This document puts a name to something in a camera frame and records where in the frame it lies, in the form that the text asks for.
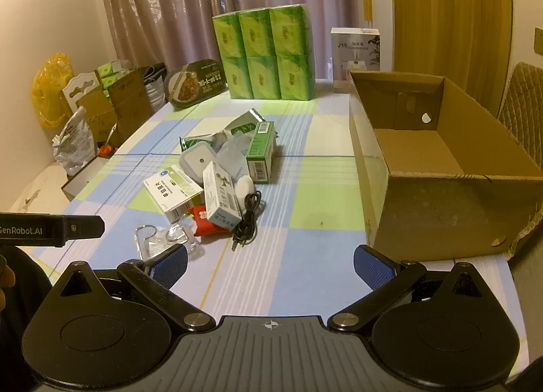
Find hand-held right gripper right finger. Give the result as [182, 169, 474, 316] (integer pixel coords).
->
[326, 244, 488, 333]

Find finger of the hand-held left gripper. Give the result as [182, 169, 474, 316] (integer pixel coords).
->
[63, 216, 106, 245]

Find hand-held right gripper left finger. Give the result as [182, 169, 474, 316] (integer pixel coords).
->
[54, 243, 217, 332]

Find white medicine box blue logo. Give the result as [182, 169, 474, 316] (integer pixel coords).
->
[143, 164, 204, 224]

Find brown cardboard box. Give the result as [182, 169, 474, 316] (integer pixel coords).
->
[348, 70, 543, 261]

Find white plastic spoon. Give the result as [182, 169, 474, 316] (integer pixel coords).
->
[235, 175, 255, 198]

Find clear plastic container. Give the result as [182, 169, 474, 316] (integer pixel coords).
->
[216, 137, 251, 181]

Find silver pouch with green label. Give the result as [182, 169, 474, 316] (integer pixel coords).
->
[225, 108, 278, 142]

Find checked cloth desktop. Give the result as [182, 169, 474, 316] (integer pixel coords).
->
[8, 78, 531, 376]

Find clear plastic hook pack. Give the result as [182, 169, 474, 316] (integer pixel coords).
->
[135, 222, 203, 263]

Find red packet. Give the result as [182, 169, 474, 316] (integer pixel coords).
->
[187, 205, 227, 237]

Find white carton with green print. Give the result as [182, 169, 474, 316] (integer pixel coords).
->
[202, 162, 243, 231]

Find white plastic bag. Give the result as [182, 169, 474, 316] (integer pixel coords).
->
[52, 108, 96, 174]

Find low brown storage carton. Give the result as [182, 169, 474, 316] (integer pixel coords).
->
[76, 91, 119, 151]

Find green striped foil bag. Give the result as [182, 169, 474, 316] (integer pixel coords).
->
[178, 131, 225, 153]

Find tall brown storage carton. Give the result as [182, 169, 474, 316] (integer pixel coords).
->
[106, 67, 153, 134]

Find yellow plastic bag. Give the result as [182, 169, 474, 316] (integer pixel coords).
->
[32, 53, 73, 130]

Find green medicine box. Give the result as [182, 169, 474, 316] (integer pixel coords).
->
[245, 122, 277, 184]

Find green packs in carton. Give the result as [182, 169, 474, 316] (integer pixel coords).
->
[97, 59, 132, 87]

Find black paper bag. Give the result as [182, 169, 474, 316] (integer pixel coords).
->
[141, 63, 166, 84]

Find black oval food bowl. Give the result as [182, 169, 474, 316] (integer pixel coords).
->
[163, 59, 225, 110]

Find white humidifier box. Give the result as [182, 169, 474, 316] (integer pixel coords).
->
[331, 27, 381, 93]

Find stack of green tissue packs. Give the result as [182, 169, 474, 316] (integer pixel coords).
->
[212, 4, 317, 102]

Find chair with quilted cover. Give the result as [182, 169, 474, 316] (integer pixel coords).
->
[496, 62, 543, 259]

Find mauve patterned curtain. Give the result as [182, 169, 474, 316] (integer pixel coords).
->
[95, 0, 357, 79]

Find wooden door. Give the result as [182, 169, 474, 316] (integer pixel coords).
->
[388, 0, 516, 121]

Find black usb cable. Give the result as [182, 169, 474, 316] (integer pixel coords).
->
[232, 190, 266, 254]

